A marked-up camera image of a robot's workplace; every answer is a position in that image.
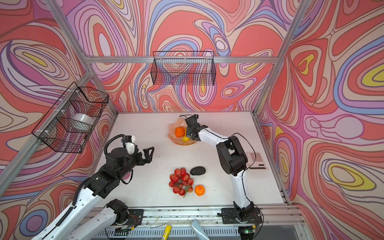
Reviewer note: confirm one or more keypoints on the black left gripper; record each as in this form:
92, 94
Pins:
141, 162

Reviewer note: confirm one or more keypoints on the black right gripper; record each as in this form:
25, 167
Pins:
188, 132

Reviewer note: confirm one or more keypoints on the large fake orange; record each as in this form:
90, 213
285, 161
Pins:
180, 132

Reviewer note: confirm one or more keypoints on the fake strawberry bunch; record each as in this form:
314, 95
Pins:
181, 182

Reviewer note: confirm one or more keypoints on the dark fake avocado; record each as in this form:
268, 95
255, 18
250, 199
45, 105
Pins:
197, 171

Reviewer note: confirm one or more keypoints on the small fake tangerine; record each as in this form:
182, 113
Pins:
200, 190

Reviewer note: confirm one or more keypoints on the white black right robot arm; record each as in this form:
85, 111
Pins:
233, 161

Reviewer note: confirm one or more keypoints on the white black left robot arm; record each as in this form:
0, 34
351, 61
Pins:
122, 155

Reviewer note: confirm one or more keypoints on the peach scalloped fruit bowl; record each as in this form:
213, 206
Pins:
180, 122

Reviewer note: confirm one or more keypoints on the yellow marker pen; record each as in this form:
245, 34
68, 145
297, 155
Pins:
166, 233

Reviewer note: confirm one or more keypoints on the grey metal blade tool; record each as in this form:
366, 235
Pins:
199, 231

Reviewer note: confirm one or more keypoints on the black wire basket back wall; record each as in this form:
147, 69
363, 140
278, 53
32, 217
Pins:
183, 68

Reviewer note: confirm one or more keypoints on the black wire basket wall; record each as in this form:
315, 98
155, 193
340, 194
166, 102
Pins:
183, 68
68, 128

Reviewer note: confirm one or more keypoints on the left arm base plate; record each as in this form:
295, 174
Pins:
130, 217

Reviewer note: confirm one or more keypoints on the black wire basket left wall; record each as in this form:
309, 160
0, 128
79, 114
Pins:
68, 128

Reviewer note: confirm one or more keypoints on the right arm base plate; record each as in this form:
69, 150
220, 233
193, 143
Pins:
232, 216

